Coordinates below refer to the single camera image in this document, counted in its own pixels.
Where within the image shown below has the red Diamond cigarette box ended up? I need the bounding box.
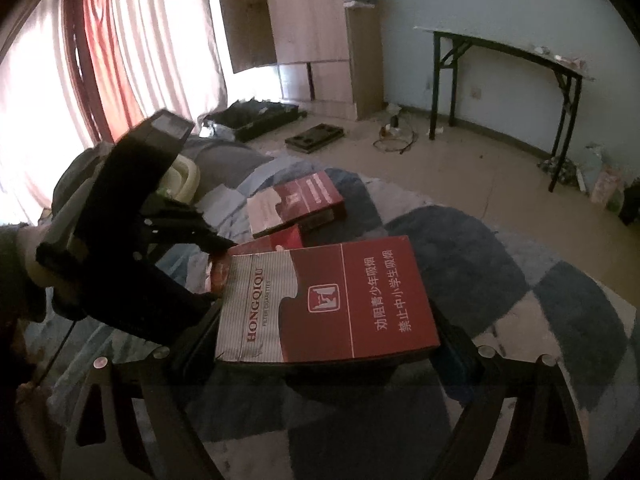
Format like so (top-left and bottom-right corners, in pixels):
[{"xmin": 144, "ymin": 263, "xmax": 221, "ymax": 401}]
[{"xmin": 228, "ymin": 224, "xmax": 304, "ymax": 256}]

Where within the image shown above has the red Hongqiqu cigarette carton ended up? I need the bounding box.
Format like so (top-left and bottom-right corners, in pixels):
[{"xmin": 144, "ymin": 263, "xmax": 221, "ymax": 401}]
[{"xmin": 215, "ymin": 236, "xmax": 439, "ymax": 365}]

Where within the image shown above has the cream plastic basin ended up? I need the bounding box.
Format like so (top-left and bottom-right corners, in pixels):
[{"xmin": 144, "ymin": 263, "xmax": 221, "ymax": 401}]
[{"xmin": 156, "ymin": 155, "xmax": 201, "ymax": 205}]

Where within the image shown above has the black open case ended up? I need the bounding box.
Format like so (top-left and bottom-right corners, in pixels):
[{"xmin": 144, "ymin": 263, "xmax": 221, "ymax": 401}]
[{"xmin": 198, "ymin": 99, "xmax": 305, "ymax": 143}]

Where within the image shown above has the red white cigarette carton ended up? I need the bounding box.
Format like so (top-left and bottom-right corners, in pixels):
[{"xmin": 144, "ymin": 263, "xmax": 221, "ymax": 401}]
[{"xmin": 246, "ymin": 171, "xmax": 346, "ymax": 238}]

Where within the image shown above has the red striped curtain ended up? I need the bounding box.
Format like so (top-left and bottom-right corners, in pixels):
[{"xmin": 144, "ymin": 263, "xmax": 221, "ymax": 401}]
[{"xmin": 1, "ymin": 0, "xmax": 228, "ymax": 224}]

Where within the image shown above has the black foam tray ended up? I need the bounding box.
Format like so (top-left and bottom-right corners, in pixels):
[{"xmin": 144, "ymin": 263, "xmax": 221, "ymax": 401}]
[{"xmin": 284, "ymin": 124, "xmax": 345, "ymax": 154}]

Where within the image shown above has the wooden wardrobe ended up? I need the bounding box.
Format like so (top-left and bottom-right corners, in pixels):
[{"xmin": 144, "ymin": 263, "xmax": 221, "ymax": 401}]
[{"xmin": 218, "ymin": 0, "xmax": 384, "ymax": 120}]

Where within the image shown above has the black folding table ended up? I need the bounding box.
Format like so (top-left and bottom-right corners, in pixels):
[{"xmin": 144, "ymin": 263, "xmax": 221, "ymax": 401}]
[{"xmin": 415, "ymin": 26, "xmax": 592, "ymax": 192}]

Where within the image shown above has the cable coil on floor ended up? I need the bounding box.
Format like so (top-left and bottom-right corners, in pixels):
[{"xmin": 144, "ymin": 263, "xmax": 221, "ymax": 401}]
[{"xmin": 372, "ymin": 112, "xmax": 419, "ymax": 155}]

